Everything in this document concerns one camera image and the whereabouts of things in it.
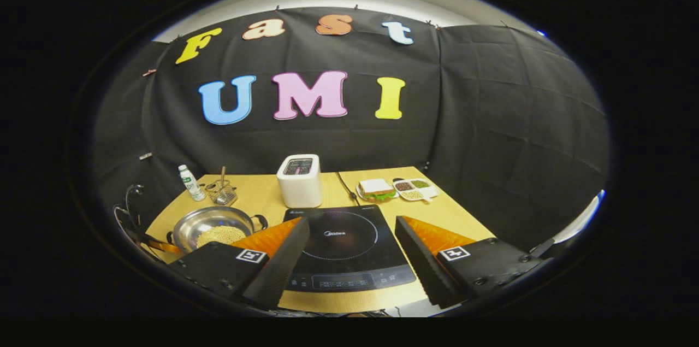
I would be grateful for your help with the sandwich with lettuce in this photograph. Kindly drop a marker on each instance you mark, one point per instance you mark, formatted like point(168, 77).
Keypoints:
point(375, 187)

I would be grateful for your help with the white toaster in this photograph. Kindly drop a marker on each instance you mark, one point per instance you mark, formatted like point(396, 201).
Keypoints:
point(299, 188)

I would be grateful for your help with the white drink bottle green label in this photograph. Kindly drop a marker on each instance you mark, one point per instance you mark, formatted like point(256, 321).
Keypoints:
point(192, 184)

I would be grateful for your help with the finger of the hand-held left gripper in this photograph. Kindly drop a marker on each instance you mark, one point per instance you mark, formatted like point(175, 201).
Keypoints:
point(164, 247)

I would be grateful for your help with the pile of yellow soybeans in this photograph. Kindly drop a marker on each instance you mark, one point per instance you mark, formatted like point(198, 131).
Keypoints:
point(218, 236)

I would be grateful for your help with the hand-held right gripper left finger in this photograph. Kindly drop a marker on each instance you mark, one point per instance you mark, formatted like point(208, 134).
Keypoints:
point(284, 265)

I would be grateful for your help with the black induction cooktop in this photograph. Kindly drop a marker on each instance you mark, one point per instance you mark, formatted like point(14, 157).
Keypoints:
point(349, 248)

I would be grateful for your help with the white divided dish with beans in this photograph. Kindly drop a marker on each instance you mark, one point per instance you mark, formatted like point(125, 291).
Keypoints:
point(418, 189)

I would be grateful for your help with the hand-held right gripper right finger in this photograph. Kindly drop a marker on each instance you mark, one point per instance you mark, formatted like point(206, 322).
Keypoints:
point(418, 259)

